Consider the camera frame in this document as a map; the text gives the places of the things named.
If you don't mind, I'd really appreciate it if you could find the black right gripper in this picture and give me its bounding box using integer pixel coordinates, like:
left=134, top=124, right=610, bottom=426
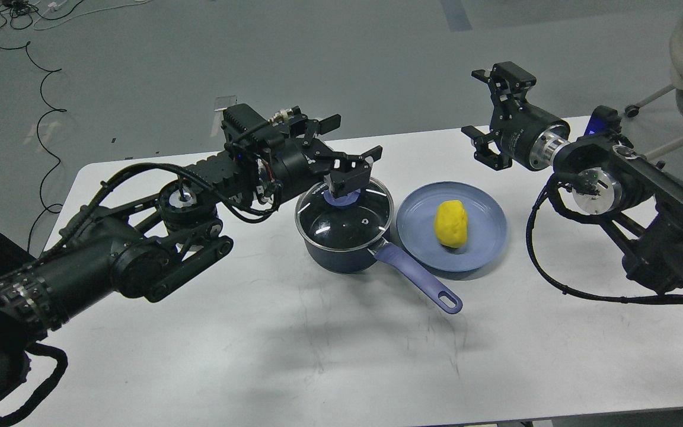
left=461, top=60, right=571, bottom=171

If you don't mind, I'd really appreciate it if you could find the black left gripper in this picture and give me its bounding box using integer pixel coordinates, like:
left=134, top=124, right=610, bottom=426
left=258, top=106, right=383, bottom=202

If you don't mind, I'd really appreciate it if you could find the glass lid purple knob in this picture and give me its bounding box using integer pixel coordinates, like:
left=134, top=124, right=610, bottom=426
left=294, top=177, right=394, bottom=252

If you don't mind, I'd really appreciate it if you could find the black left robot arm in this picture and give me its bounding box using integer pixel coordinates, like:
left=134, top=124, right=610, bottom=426
left=0, top=103, right=382, bottom=426

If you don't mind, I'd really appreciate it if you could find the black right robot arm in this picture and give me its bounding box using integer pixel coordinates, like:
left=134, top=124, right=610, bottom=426
left=461, top=62, right=683, bottom=305

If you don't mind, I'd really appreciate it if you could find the yellow potato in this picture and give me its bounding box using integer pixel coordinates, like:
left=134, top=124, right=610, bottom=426
left=433, top=199, right=469, bottom=248

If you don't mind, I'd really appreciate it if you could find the blue plate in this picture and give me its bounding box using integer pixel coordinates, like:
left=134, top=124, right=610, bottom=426
left=395, top=181, right=509, bottom=275

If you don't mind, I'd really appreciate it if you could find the small clear floor plate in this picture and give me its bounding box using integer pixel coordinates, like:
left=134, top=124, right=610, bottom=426
left=212, top=95, right=238, bottom=113

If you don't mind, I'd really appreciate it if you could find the dark blue saucepan purple handle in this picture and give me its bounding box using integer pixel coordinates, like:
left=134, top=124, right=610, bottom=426
left=304, top=226, right=463, bottom=314

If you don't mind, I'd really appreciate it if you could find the white cable on floor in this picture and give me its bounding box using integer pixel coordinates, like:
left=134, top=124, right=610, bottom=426
left=32, top=0, right=154, bottom=31

